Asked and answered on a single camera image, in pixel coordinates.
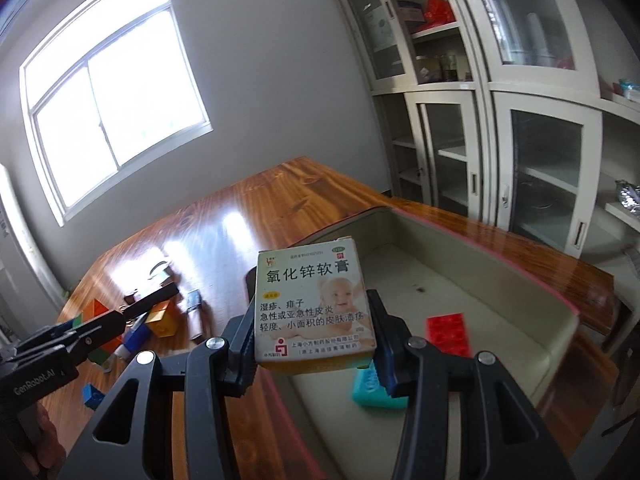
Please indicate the yellow white ointment box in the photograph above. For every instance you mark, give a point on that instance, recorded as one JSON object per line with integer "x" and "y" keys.
{"x": 310, "y": 305}

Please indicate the white round dish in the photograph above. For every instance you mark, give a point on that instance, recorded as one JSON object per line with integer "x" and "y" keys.
{"x": 160, "y": 269}

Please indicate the red building brick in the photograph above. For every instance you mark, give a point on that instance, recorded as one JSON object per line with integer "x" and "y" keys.
{"x": 447, "y": 332}

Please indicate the red plastic bag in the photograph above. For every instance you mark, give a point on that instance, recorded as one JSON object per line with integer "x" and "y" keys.
{"x": 440, "y": 12}

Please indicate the white framed window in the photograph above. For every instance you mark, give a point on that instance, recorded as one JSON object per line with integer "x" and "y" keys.
{"x": 125, "y": 85}

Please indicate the white box with round print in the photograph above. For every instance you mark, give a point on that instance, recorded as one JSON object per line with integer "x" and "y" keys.
{"x": 381, "y": 30}

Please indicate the teal ribbed block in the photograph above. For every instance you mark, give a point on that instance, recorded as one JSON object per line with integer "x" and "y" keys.
{"x": 367, "y": 390}

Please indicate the pink tin box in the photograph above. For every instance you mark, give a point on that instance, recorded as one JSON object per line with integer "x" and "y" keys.
{"x": 450, "y": 280}

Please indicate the wooden desktop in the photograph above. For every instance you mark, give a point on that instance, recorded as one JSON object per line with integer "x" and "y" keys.
{"x": 280, "y": 210}

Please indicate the silver foil packet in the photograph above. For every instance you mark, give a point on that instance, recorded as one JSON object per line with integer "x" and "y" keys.
{"x": 627, "y": 199}

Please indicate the white standing air conditioner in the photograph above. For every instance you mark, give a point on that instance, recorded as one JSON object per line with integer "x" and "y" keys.
{"x": 20, "y": 240}

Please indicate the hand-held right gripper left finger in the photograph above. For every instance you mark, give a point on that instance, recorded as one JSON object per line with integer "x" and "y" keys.
{"x": 240, "y": 347}

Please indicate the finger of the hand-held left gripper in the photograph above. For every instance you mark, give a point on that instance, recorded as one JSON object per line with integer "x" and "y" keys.
{"x": 80, "y": 337}
{"x": 155, "y": 297}

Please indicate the white glass door cabinet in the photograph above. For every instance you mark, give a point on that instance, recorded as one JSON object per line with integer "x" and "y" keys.
{"x": 500, "y": 110}

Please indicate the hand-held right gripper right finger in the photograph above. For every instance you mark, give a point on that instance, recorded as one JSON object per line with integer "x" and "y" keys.
{"x": 386, "y": 377}

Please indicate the group of small jars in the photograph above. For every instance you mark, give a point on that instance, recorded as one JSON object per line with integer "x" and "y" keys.
{"x": 445, "y": 69}

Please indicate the small blue brick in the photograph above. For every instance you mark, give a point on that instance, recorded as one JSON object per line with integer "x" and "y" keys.
{"x": 94, "y": 397}

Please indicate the yellow building block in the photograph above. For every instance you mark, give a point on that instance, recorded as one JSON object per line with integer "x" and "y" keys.
{"x": 162, "y": 320}

